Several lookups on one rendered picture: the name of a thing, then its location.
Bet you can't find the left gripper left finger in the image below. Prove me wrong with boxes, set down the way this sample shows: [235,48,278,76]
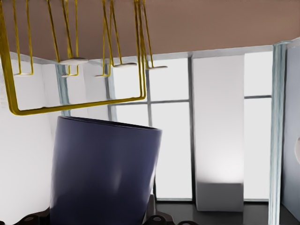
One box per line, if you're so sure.
[13,207,51,225]

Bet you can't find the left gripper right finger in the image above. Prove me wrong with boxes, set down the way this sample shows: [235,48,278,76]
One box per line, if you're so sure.
[142,194,176,225]

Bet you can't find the dark blue cup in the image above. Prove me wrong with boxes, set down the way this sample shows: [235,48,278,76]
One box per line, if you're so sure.
[49,115,163,225]

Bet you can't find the yellow wire cup holder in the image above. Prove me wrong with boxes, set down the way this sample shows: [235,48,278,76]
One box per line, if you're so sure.
[0,0,168,117]

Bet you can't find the silver frame post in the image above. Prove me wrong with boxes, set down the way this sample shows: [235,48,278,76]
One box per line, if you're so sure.
[54,62,72,117]
[267,40,288,225]

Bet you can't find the silver frame beam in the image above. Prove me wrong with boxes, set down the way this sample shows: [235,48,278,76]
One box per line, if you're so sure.
[147,44,274,61]

